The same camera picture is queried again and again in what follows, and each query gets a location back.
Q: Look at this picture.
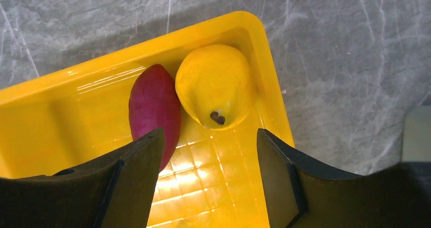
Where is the yellow plastic tray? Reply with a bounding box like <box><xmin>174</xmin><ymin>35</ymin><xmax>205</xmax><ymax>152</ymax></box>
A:
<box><xmin>1</xmin><ymin>11</ymin><xmax>293</xmax><ymax>227</ymax></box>

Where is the yellow toy pear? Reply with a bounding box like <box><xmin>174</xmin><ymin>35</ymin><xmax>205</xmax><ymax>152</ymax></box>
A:
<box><xmin>175</xmin><ymin>44</ymin><xmax>257</xmax><ymax>131</ymax></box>

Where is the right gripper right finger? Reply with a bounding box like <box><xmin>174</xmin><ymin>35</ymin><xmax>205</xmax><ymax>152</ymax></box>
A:
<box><xmin>257</xmin><ymin>128</ymin><xmax>430</xmax><ymax>227</ymax></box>

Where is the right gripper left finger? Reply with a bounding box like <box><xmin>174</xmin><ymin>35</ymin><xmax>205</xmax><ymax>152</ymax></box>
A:
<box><xmin>1</xmin><ymin>128</ymin><xmax>165</xmax><ymax>227</ymax></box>

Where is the purple toy eggplant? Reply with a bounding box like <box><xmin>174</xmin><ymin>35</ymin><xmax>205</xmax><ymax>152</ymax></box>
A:
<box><xmin>129</xmin><ymin>64</ymin><xmax>181</xmax><ymax>171</ymax></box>

